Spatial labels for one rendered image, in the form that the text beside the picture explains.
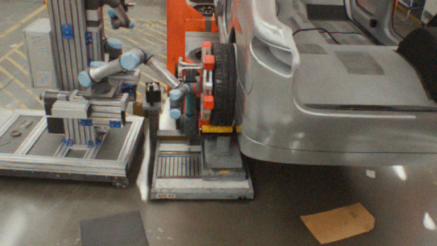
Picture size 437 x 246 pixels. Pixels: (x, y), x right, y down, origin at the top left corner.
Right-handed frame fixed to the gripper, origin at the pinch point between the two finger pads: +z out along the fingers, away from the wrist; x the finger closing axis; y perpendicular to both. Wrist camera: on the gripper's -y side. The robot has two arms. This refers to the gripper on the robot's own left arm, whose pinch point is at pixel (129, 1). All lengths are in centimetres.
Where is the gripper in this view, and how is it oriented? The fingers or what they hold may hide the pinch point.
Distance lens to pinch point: 436.4
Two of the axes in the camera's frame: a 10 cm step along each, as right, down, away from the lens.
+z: 2.8, -4.6, 8.4
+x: 9.4, 3.0, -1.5
